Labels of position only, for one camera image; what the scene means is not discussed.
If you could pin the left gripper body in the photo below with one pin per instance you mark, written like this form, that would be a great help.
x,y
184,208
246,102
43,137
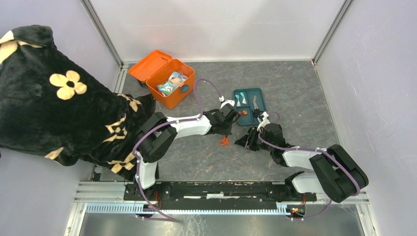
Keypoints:
x,y
226,130

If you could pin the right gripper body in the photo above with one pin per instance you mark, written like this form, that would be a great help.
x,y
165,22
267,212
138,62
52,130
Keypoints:
x,y
253,142

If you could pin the orange handled scissors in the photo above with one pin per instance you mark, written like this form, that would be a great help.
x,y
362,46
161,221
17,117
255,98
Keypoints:
x,y
224,142

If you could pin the teal white tube packet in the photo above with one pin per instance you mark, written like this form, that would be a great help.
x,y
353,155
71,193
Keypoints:
x,y
243,99

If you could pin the black handled scissors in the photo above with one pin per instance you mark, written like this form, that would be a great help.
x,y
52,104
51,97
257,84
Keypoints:
x,y
256,108

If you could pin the teal divided tray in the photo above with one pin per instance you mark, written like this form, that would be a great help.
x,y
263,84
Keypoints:
x,y
248,119

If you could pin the blue cotton pad packet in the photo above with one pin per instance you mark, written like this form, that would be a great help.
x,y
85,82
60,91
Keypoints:
x,y
174,81

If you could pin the orange medicine kit box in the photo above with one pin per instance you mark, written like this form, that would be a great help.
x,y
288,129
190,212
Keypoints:
x,y
155,69

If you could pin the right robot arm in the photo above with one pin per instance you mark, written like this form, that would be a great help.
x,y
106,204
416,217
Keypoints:
x,y
334,172

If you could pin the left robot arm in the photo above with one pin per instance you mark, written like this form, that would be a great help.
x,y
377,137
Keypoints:
x,y
158,133

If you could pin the black floral blanket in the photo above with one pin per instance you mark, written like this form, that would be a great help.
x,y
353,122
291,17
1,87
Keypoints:
x,y
53,108

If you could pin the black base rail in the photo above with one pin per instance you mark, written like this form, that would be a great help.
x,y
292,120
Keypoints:
x,y
215,195

